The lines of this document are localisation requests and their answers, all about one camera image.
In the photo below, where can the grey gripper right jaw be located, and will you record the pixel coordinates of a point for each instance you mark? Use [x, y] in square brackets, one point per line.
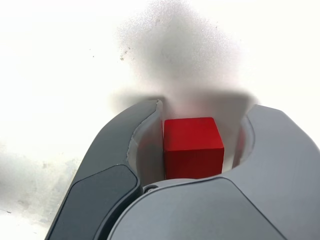
[225, 207]

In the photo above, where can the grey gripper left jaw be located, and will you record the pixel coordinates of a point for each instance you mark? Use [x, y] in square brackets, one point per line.
[105, 155]

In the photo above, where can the red cube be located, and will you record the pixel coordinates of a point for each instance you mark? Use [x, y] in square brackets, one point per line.
[192, 142]

